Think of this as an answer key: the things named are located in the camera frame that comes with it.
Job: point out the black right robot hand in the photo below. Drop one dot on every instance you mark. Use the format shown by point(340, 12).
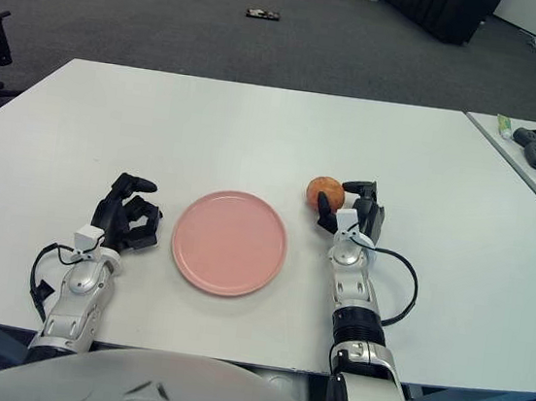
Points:
point(368, 218)

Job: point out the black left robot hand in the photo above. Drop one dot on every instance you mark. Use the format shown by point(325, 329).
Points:
point(112, 213)

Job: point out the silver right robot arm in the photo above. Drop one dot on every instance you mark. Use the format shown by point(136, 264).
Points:
point(360, 329)

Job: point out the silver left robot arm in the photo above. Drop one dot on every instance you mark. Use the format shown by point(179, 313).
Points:
point(79, 280)

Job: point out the pink round plate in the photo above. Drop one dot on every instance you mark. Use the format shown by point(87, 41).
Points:
point(228, 244)

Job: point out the green white tube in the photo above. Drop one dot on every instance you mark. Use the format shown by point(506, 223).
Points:
point(503, 126)

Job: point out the grey robot torso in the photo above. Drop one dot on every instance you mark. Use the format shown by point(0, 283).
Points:
point(79, 383)

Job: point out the black curtain partition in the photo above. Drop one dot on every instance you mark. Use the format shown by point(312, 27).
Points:
point(443, 11)

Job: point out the black flat tray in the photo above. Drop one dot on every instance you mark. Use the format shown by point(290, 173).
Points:
point(263, 14)

